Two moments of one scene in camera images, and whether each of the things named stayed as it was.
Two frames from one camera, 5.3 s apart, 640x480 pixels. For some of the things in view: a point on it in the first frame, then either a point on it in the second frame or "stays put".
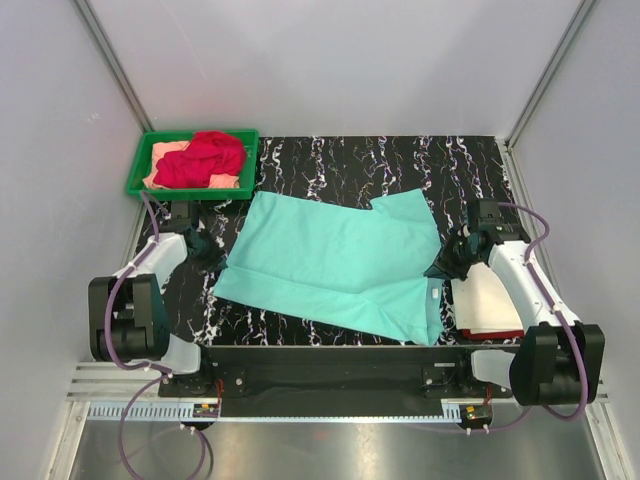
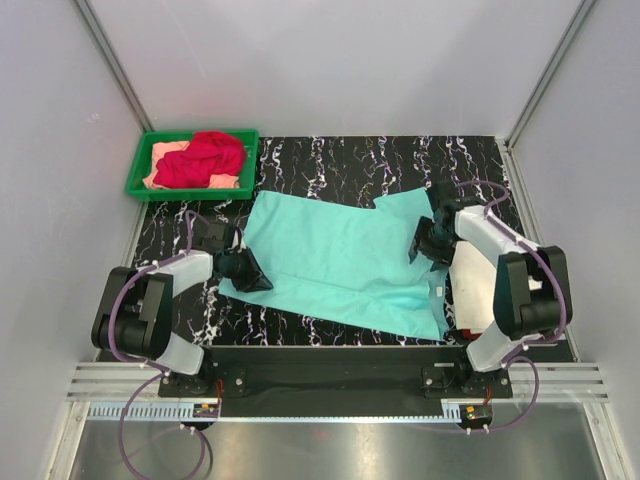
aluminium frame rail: x=120 y=381 stays put
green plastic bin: x=245 y=191 stays put
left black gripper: x=215 y=261 -> x=255 y=280
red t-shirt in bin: x=209 y=153 stays put
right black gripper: x=443 y=267 -> x=441 y=258
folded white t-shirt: x=481 y=304 stays put
